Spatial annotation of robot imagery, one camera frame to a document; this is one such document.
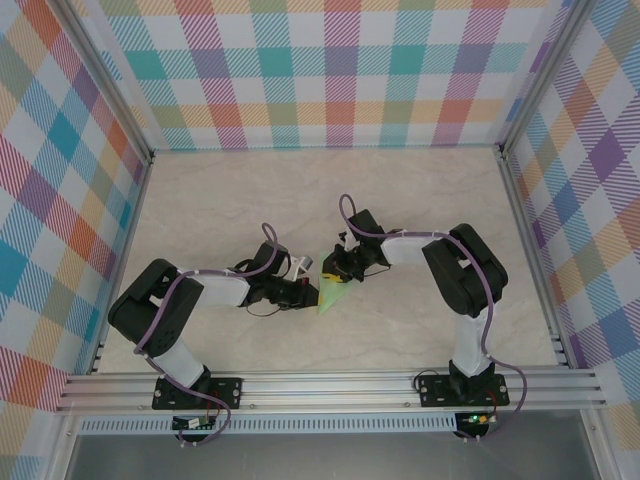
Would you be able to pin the grey metal panel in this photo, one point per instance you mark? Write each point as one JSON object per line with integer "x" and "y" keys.
{"x": 325, "y": 457}

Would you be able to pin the aluminium mounting rail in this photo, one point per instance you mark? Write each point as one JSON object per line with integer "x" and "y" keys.
{"x": 325, "y": 387}

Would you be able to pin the light green paper sheet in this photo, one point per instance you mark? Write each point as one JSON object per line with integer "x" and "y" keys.
{"x": 330, "y": 297}

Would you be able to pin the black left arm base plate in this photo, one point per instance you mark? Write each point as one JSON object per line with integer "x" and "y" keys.
{"x": 227, "y": 392}

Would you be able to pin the aluminium frame post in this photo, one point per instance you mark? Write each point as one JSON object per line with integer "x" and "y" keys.
{"x": 542, "y": 75}
{"x": 111, "y": 85}

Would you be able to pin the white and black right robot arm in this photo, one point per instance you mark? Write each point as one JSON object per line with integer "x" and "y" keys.
{"x": 465, "y": 270}

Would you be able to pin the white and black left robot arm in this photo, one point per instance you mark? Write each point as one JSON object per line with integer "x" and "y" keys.
{"x": 150, "y": 305}

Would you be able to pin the aluminium side rail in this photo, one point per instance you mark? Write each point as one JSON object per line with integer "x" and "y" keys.
{"x": 526, "y": 225}
{"x": 132, "y": 225}

